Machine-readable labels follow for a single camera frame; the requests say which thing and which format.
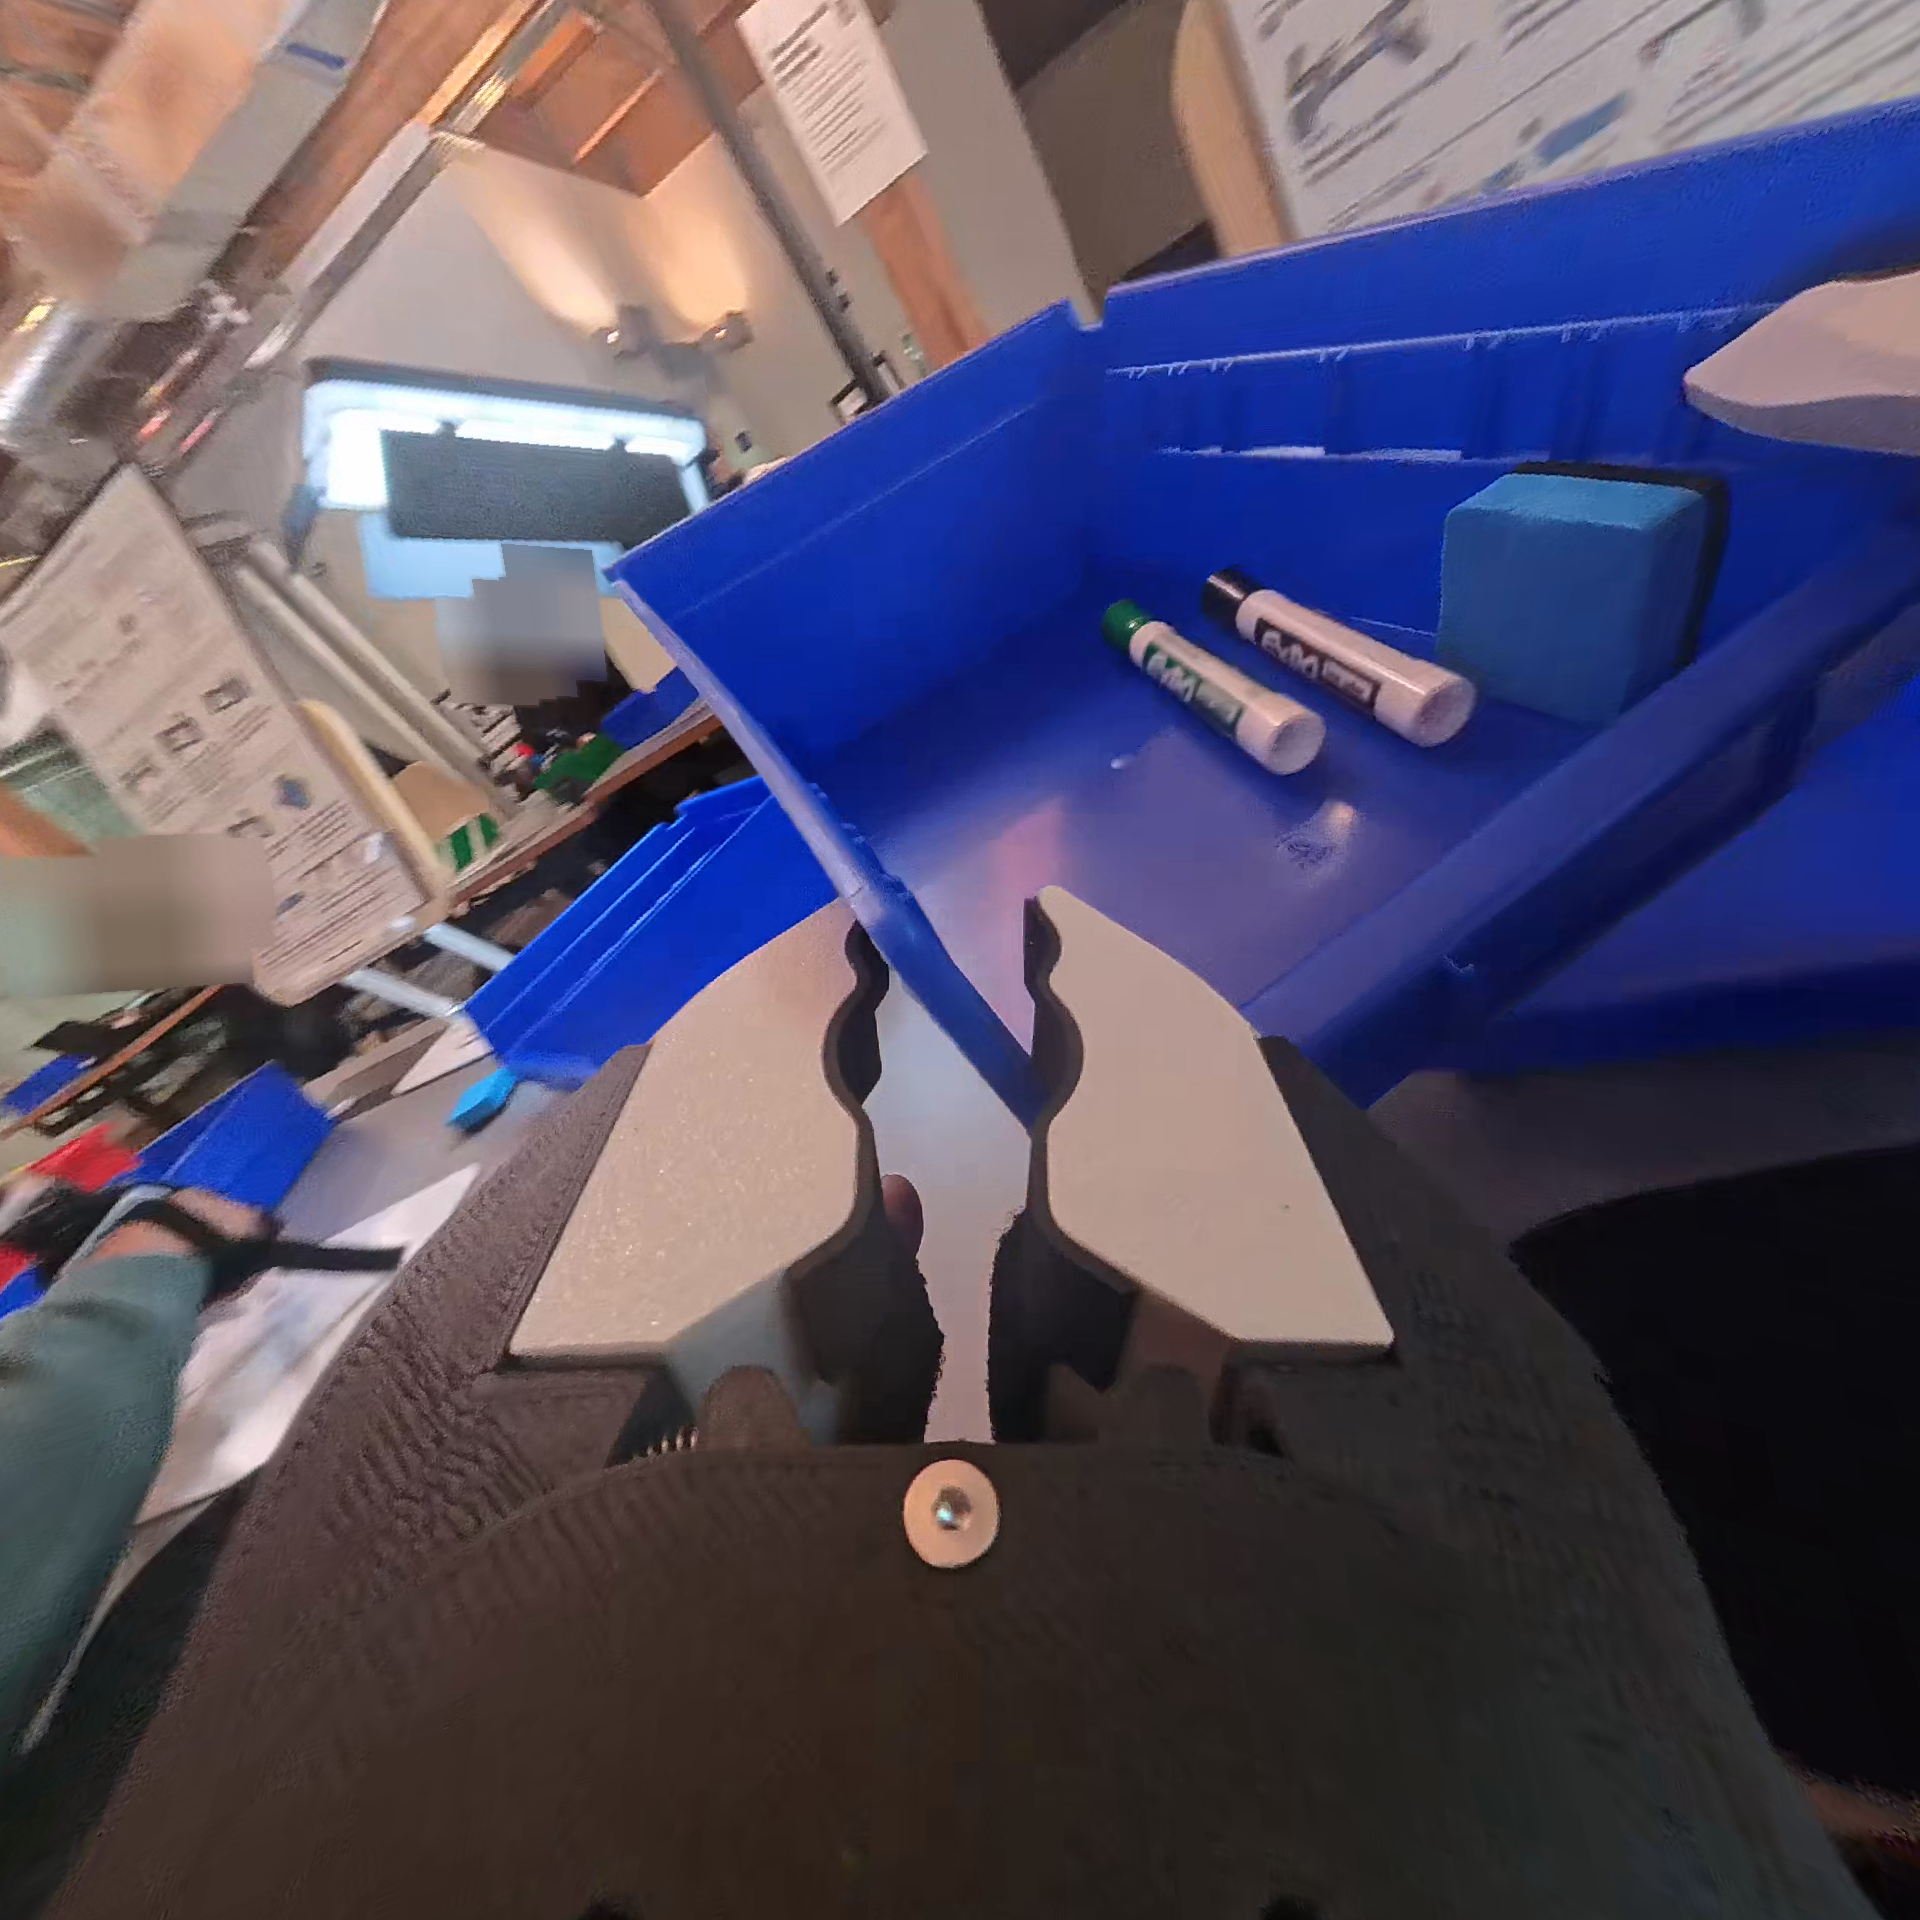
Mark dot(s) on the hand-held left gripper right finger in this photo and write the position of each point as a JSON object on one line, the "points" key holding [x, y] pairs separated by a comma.
{"points": [[1183, 1166]]}

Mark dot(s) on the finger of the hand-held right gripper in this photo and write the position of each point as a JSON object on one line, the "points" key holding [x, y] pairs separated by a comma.
{"points": [[1833, 375]]}

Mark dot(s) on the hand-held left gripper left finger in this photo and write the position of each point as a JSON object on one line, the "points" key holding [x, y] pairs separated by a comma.
{"points": [[704, 1166]]}

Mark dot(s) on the blue whiteboard eraser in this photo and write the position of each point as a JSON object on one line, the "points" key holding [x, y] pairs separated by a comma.
{"points": [[1564, 597]]}

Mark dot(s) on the green dry-erase marker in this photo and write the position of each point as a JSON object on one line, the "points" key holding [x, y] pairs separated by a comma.
{"points": [[1215, 699]]}

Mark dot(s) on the black dry-erase marker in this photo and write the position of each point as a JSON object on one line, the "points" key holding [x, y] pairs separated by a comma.
{"points": [[1347, 678]]}

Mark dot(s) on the blue plastic bin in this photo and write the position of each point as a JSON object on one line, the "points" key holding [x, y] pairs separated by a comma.
{"points": [[977, 526], [660, 930]]}

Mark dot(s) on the another person's forearm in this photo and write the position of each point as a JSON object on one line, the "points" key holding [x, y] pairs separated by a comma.
{"points": [[75, 1425]]}

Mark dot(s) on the white whiteboard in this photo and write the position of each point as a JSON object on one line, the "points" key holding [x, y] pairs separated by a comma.
{"points": [[270, 1347]]}

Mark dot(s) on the light blue eraser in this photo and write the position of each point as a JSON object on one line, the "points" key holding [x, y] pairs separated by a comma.
{"points": [[481, 1098]]}

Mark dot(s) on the green plastic bin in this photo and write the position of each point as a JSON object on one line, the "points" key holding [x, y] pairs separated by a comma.
{"points": [[577, 764]]}

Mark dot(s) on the printed poster board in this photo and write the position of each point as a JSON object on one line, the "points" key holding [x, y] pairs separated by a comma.
{"points": [[183, 678], [1499, 91]]}

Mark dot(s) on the small blue bin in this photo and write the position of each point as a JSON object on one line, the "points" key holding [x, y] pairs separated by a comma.
{"points": [[237, 1139]]}

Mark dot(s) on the red plastic bin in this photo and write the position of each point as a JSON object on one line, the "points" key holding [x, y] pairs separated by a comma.
{"points": [[95, 1164]]}

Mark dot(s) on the person's dark clothing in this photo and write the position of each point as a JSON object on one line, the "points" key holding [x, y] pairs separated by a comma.
{"points": [[1768, 1425]]}

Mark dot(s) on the paper notice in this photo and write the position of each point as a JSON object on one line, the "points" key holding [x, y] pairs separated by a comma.
{"points": [[832, 91]]}

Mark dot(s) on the wall light fixture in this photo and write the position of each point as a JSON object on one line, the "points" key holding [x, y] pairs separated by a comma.
{"points": [[660, 339]]}

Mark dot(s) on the silver ventilation duct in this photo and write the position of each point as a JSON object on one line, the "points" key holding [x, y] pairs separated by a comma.
{"points": [[75, 368]]}

